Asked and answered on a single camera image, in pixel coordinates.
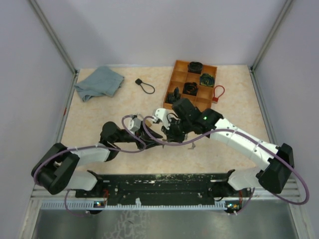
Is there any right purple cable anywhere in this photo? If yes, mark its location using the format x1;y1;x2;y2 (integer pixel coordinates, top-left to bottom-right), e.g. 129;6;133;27
142;116;310;216

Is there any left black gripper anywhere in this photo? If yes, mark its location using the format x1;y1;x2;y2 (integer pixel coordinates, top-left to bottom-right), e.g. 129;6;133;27
114;121;163;150

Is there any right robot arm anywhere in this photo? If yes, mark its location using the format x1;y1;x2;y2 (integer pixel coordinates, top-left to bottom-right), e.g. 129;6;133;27
154;99;294;197

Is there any wooden compartment tray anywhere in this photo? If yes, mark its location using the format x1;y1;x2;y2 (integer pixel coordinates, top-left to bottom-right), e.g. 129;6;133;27
162;60;217;111

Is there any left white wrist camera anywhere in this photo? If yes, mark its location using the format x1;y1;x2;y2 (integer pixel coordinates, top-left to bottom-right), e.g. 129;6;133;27
128;115;142;132

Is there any dark crumpled strap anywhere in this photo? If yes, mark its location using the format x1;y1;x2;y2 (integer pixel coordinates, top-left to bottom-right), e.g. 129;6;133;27
166;86;182;105

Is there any black cable lock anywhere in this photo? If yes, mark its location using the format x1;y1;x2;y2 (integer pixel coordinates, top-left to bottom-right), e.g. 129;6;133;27
135;78;156;95

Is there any red cable lock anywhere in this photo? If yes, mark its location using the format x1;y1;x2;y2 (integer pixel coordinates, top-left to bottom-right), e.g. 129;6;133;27
212;85;225;104

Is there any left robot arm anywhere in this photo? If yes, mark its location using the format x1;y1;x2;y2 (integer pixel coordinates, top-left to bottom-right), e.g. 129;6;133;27
31;118;162;198

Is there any brass padlock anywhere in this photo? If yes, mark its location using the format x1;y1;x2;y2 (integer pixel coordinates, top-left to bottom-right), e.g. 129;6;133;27
145;119;152;127

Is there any black red coiled strap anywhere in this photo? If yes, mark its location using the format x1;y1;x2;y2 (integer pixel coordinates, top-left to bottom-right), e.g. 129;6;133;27
183;82;199;96

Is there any white toothed cable duct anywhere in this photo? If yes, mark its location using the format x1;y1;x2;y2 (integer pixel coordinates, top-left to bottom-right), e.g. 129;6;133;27
41;198;241;211

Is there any green yellow coiled strap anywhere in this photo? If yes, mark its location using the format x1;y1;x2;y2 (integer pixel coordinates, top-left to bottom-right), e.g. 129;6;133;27
199;73;215;87

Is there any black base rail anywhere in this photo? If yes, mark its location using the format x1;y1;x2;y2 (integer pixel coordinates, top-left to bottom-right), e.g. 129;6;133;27
75;170;240;198

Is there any blue folded cloth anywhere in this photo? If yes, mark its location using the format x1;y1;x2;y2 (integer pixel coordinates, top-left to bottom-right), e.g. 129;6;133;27
74;66;124;102

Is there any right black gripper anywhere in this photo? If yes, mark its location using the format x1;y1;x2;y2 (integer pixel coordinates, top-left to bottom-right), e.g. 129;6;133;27
161;117;192;144

